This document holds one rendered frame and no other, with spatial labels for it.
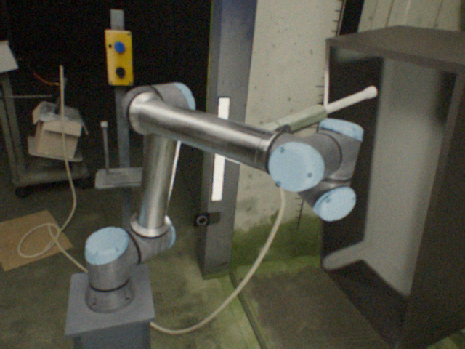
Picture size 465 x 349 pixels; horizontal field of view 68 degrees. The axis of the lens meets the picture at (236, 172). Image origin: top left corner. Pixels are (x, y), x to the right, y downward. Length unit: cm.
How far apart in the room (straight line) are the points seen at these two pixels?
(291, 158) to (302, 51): 145
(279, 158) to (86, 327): 103
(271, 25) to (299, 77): 33
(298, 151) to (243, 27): 132
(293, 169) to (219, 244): 175
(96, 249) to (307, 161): 91
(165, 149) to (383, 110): 105
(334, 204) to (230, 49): 124
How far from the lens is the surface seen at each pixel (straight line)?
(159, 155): 117
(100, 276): 138
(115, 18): 197
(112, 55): 193
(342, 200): 79
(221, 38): 184
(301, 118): 105
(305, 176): 62
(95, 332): 145
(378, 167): 190
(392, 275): 207
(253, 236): 240
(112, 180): 201
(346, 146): 73
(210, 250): 235
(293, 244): 260
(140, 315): 145
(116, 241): 135
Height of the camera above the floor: 171
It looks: 25 degrees down
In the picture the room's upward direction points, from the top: 6 degrees clockwise
